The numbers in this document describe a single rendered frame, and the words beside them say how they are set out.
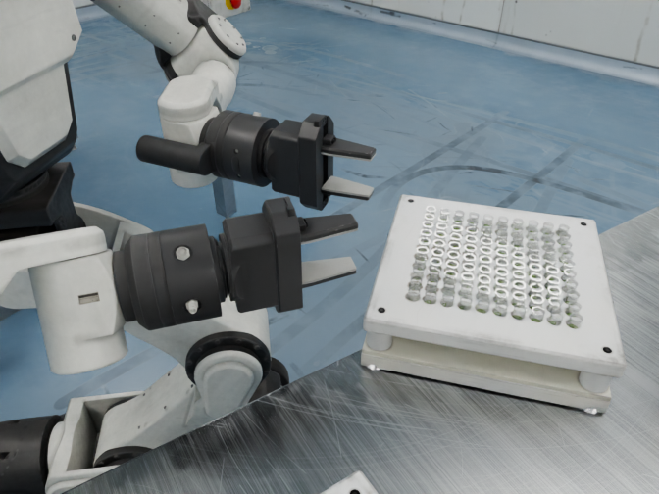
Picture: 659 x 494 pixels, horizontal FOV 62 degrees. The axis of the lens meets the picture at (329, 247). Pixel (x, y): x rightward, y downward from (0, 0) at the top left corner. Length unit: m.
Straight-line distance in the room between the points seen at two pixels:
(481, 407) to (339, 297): 1.35
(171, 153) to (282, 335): 1.14
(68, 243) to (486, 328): 0.39
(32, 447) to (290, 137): 0.82
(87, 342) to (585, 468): 0.45
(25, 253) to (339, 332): 1.38
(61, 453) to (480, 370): 0.86
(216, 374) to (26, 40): 0.54
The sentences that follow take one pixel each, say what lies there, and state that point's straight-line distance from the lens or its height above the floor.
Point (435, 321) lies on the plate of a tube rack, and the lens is 0.56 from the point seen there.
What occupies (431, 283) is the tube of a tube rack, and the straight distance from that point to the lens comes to 0.60.
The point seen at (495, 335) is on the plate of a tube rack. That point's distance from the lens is 0.56.
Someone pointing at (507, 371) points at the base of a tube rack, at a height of 0.84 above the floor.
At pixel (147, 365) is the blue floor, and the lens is 1.77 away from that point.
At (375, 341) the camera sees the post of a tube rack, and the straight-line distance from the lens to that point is 0.58.
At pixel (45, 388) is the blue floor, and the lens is 1.83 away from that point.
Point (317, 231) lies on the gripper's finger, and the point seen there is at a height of 0.98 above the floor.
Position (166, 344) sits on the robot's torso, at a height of 0.61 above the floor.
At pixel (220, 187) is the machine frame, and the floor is 0.19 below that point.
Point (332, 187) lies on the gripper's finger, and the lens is 0.69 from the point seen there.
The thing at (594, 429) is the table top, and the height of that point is 0.82.
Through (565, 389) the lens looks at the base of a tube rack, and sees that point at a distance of 0.60.
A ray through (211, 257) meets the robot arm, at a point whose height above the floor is 0.98.
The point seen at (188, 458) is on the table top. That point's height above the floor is 0.82.
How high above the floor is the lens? 1.28
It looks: 37 degrees down
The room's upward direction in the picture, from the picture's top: straight up
